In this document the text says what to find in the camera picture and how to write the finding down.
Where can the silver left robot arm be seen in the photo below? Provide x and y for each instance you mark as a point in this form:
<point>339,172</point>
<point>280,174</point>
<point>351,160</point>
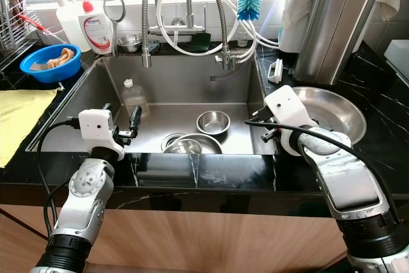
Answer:
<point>86,187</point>

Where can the tiny steel bowl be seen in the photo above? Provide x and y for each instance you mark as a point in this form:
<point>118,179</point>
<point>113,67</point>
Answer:
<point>129,43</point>

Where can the steel faucet body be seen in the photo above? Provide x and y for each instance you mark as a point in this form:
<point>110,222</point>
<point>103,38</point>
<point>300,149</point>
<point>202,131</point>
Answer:
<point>188,4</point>

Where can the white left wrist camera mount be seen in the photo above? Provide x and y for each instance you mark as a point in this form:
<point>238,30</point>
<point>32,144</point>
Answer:
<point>99,126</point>

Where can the white red pump soap bottle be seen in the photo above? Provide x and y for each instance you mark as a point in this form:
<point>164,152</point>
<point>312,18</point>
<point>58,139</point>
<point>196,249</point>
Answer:
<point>97,33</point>

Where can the small steel bowl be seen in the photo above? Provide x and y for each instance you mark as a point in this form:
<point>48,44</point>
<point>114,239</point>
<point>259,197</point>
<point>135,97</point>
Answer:
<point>213,123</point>

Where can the grey scouring pad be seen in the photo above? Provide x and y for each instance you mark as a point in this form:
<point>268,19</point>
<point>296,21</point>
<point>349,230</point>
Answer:
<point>154,48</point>

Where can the medium steel bowl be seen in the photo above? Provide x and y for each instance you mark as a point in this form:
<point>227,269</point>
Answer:
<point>201,145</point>

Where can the wooden cabinet front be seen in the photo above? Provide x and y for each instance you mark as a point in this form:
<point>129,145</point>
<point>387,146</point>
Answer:
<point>198,241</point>

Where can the dark green sponge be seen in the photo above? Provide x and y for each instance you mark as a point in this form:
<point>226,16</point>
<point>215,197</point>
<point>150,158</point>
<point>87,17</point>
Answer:
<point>199,43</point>

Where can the white spray bottle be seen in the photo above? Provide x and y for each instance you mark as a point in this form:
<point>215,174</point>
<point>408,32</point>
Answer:
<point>70,27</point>

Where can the yellow cloth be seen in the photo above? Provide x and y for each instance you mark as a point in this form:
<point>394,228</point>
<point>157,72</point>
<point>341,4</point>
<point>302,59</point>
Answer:
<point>22,123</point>

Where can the steel sink drain strainer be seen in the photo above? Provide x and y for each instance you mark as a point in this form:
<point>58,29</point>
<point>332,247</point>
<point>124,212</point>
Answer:
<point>168,142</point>

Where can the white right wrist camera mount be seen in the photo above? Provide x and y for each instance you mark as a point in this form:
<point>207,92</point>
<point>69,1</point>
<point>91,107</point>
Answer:
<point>291,110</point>

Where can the metal mesh strainer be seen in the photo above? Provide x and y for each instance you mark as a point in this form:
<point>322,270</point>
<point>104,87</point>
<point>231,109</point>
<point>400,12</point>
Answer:
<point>114,7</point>

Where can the small grey metal object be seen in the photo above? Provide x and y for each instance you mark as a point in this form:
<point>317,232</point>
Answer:
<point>60,85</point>

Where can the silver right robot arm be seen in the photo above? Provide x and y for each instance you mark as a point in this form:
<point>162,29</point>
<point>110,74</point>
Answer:
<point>351,190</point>

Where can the large steel bowl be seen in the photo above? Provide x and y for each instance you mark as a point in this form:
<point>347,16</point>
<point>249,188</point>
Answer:
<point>332,110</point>

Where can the small white plastic clip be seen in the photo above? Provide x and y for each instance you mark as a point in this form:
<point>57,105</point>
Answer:
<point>275,71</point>

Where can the clear plastic bottle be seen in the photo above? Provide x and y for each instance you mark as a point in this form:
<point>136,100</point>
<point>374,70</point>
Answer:
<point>134,100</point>

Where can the stainless steel sink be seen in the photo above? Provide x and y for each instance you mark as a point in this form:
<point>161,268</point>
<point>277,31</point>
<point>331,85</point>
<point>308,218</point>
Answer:
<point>185,94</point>

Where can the white water filter appliance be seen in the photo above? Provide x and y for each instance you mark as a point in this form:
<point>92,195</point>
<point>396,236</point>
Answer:
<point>289,30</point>

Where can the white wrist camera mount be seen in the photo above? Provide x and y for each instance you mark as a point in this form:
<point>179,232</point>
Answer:
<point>99,126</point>
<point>291,110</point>

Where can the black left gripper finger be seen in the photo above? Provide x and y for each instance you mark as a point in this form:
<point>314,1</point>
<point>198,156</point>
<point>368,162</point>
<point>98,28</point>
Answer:
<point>135,121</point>
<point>107,107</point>

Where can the stainless steel knife block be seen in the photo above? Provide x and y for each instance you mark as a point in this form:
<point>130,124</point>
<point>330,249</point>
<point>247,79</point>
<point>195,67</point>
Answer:
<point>332,30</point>

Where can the blue plastic basin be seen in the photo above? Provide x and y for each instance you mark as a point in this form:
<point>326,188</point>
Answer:
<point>48,73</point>

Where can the flexible steel faucet spout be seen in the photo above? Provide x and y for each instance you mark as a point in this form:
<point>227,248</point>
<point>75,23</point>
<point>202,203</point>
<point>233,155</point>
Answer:
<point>146,30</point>

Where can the orange cloth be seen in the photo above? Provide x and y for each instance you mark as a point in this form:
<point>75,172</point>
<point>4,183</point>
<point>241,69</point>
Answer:
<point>61,57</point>

